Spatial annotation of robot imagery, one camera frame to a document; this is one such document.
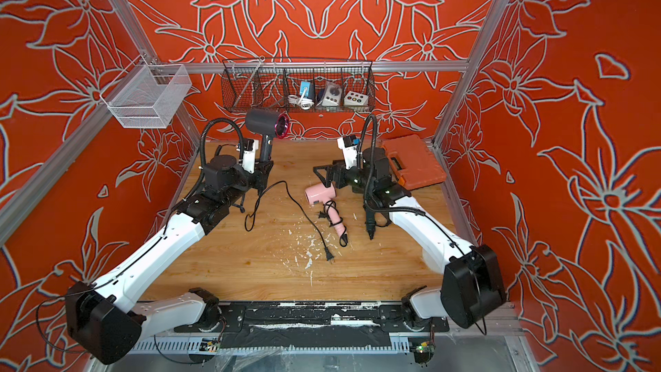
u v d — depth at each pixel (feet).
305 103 2.80
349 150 2.23
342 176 2.21
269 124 2.26
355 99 3.08
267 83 3.22
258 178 2.20
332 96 2.98
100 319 1.22
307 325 2.38
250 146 2.06
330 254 2.79
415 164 3.42
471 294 1.35
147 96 2.95
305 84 2.74
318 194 3.20
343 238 2.85
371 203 1.97
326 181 2.24
